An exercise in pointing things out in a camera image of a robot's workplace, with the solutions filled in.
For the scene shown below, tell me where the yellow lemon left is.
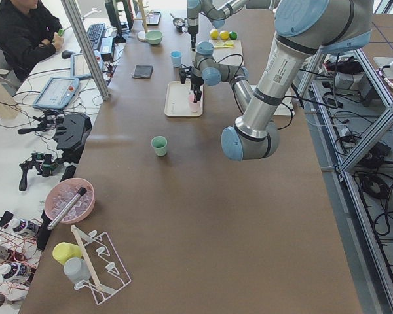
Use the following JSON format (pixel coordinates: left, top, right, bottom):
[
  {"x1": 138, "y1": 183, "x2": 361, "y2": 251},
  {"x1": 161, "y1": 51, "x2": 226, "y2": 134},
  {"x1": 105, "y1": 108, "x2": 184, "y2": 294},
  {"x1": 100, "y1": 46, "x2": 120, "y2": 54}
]
[{"x1": 219, "y1": 30, "x2": 230, "y2": 41}]

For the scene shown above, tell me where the wooden cutting board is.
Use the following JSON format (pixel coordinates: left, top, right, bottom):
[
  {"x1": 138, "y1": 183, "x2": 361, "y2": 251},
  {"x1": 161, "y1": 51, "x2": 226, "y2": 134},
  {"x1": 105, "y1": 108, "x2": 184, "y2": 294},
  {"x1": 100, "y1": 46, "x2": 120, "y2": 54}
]
[{"x1": 206, "y1": 39, "x2": 244, "y2": 71}]

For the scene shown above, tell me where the aluminium frame post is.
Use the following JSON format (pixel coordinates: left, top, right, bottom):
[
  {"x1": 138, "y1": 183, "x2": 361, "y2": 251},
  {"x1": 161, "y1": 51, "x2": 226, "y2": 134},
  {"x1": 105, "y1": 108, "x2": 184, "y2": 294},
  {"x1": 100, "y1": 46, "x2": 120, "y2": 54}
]
[{"x1": 61, "y1": 0, "x2": 110, "y2": 101}]

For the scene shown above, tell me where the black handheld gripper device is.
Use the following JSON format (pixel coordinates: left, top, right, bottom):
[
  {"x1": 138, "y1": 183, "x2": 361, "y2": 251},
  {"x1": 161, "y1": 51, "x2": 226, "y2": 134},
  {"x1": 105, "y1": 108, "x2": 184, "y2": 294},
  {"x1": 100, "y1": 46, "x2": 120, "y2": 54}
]
[{"x1": 18, "y1": 152, "x2": 63, "y2": 191}]

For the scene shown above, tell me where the black keyboard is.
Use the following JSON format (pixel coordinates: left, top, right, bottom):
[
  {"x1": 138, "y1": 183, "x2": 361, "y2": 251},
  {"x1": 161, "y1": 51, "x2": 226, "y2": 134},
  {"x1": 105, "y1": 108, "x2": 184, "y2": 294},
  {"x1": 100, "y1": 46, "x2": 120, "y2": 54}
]
[{"x1": 86, "y1": 23, "x2": 105, "y2": 50}]

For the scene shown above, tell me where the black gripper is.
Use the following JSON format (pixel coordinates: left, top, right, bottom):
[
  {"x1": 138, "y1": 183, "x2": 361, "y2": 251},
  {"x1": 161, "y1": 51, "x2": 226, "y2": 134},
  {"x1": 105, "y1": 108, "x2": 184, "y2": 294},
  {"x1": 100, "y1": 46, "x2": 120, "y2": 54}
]
[
  {"x1": 179, "y1": 18, "x2": 197, "y2": 51},
  {"x1": 179, "y1": 64, "x2": 204, "y2": 102}
]

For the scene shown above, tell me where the pink cup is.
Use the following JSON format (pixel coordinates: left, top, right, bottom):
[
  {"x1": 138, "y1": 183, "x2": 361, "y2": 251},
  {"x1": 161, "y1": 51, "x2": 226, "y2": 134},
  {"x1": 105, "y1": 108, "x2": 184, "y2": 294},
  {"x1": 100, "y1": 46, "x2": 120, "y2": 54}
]
[{"x1": 188, "y1": 94, "x2": 200, "y2": 113}]

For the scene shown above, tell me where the white wire cup rack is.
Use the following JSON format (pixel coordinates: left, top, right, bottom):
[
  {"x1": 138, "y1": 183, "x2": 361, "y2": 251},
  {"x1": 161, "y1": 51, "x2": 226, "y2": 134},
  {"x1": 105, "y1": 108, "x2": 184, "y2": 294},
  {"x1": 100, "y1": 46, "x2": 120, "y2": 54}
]
[{"x1": 71, "y1": 225, "x2": 132, "y2": 305}]

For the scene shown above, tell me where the dark grey folded cloth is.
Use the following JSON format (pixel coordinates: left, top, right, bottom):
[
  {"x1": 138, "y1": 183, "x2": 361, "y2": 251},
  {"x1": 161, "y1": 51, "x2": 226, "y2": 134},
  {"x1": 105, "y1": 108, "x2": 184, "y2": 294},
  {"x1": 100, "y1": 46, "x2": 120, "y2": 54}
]
[{"x1": 132, "y1": 65, "x2": 153, "y2": 79}]

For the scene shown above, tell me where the yellow cup on rack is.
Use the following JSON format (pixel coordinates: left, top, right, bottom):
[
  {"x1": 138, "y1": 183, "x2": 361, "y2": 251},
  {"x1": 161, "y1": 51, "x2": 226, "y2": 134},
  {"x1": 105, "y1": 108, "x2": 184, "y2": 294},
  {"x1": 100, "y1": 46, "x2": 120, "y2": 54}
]
[{"x1": 52, "y1": 242, "x2": 82, "y2": 265}]

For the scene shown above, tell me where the black monitor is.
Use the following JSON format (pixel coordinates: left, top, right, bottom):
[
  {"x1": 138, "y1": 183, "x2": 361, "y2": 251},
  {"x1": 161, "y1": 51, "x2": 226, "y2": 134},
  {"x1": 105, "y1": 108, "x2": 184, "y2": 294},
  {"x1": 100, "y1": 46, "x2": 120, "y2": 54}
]
[{"x1": 105, "y1": 0, "x2": 126, "y2": 43}]

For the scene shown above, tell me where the mint green bowl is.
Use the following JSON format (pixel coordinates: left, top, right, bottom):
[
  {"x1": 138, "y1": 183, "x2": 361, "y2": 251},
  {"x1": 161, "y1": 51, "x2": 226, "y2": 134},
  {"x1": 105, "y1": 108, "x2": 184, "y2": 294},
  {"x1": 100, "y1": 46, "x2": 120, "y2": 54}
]
[{"x1": 145, "y1": 30, "x2": 163, "y2": 46}]

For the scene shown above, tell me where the pink bowl with ice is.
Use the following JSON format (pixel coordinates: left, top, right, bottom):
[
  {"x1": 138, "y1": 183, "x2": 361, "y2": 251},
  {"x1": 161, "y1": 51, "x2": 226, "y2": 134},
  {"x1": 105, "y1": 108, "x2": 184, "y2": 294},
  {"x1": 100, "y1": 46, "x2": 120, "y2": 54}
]
[{"x1": 45, "y1": 178, "x2": 96, "y2": 224}]

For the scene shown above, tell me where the green lime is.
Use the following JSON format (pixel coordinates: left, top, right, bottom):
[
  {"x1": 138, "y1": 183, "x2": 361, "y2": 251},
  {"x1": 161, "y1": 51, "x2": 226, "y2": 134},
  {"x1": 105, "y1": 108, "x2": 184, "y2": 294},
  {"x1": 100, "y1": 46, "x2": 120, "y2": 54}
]
[{"x1": 229, "y1": 31, "x2": 238, "y2": 40}]

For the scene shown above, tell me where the grey cup on rack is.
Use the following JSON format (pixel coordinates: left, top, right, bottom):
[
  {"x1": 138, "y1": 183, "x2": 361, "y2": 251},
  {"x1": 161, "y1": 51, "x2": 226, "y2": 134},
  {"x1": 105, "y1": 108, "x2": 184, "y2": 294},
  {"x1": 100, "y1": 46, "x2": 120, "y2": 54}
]
[{"x1": 64, "y1": 257, "x2": 91, "y2": 284}]

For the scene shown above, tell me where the metal muddler tool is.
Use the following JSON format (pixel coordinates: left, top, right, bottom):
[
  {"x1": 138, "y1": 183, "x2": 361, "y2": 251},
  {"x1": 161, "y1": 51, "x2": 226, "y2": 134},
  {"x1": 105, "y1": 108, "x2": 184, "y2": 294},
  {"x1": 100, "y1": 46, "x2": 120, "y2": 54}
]
[{"x1": 47, "y1": 187, "x2": 87, "y2": 231}]

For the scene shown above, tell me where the person in black jacket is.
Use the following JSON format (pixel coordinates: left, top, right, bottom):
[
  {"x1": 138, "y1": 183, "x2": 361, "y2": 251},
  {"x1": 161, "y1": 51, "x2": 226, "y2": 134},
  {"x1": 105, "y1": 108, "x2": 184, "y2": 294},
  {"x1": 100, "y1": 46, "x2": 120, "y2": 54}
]
[{"x1": 0, "y1": 0, "x2": 64, "y2": 82}]

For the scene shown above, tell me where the blue teach pendant tablet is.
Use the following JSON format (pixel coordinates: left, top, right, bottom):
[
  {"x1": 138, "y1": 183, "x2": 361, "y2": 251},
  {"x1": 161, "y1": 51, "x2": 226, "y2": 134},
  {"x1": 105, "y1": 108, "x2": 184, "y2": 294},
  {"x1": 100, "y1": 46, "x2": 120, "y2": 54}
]
[{"x1": 32, "y1": 77, "x2": 79, "y2": 110}]

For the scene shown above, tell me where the light blue cup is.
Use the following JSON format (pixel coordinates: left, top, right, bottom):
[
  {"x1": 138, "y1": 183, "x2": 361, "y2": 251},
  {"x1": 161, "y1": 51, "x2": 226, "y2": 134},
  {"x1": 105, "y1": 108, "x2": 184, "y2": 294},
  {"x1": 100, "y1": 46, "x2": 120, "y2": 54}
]
[{"x1": 170, "y1": 50, "x2": 182, "y2": 68}]

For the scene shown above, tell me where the green cup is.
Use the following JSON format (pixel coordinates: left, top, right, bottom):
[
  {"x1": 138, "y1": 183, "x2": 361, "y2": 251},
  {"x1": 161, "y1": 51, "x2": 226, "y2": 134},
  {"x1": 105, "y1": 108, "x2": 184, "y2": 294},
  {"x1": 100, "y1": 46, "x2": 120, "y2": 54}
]
[{"x1": 151, "y1": 135, "x2": 168, "y2": 157}]

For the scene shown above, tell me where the metal ice scoop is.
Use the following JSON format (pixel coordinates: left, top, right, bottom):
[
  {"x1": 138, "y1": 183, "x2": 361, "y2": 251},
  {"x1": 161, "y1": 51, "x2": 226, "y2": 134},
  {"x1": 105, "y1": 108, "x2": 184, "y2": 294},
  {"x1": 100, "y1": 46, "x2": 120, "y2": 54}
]
[{"x1": 170, "y1": 13, "x2": 188, "y2": 33}]

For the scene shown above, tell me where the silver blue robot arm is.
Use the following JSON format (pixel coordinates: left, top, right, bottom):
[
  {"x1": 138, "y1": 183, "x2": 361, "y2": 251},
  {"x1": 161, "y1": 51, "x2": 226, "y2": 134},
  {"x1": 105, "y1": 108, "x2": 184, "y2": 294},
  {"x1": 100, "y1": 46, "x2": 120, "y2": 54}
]
[
  {"x1": 181, "y1": 0, "x2": 373, "y2": 161},
  {"x1": 187, "y1": 0, "x2": 280, "y2": 52}
]

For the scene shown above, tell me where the purple label bottle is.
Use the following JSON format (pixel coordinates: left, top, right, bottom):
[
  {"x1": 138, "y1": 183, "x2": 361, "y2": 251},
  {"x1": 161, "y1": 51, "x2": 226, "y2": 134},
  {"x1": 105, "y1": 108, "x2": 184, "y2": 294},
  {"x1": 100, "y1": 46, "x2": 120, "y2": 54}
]
[{"x1": 9, "y1": 218, "x2": 39, "y2": 239}]

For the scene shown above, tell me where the computer mouse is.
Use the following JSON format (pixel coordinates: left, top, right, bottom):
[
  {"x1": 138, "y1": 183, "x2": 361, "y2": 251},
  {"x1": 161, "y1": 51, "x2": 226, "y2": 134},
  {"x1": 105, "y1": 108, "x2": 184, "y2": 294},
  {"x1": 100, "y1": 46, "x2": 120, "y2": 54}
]
[{"x1": 61, "y1": 50, "x2": 76, "y2": 59}]

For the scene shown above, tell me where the beige plastic tray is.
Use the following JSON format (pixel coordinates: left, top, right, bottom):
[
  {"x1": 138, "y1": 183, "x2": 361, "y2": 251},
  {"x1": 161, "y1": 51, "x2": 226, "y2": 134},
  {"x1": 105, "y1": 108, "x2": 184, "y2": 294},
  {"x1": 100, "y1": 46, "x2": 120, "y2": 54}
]
[{"x1": 164, "y1": 81, "x2": 204, "y2": 118}]

